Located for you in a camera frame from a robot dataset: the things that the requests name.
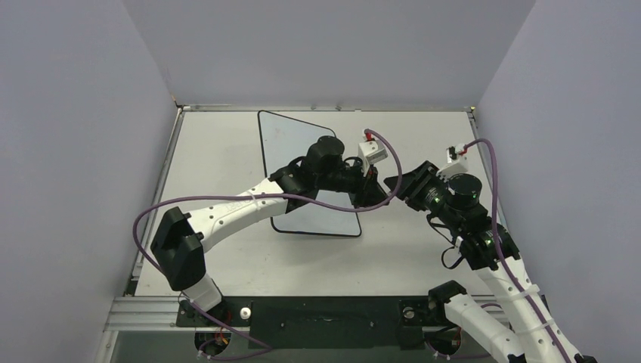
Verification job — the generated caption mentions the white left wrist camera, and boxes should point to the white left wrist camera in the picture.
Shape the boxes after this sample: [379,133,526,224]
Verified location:
[358,140,388,165]

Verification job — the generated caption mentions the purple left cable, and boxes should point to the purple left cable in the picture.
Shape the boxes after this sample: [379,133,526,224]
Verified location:
[132,129,404,361]

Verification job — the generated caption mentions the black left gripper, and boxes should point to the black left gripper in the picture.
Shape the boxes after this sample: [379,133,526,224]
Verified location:
[317,160,390,210]

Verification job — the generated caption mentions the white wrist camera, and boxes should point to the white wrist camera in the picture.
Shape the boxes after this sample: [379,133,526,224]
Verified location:
[358,140,388,165]
[437,144,469,181]

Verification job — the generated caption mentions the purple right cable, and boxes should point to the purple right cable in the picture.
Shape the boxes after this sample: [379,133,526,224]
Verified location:
[426,138,577,363]

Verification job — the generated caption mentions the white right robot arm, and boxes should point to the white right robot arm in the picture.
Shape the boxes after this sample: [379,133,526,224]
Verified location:
[384,162,595,362]

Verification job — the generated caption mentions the black framed whiteboard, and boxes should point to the black framed whiteboard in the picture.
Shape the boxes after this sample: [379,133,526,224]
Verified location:
[257,110,362,237]

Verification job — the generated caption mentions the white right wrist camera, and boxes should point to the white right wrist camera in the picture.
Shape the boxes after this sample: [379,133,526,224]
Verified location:
[437,144,469,181]

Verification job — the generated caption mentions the purple cable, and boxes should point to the purple cable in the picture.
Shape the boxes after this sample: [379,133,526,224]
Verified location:
[426,138,577,363]
[132,129,404,361]

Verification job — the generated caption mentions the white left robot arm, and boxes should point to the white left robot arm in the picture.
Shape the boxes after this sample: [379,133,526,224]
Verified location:
[150,133,388,325]

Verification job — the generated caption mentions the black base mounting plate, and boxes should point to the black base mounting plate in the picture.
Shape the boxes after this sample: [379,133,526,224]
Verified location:
[175,296,454,350]

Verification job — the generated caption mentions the aluminium front rail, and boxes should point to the aluminium front rail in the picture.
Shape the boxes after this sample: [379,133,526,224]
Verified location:
[104,296,552,333]

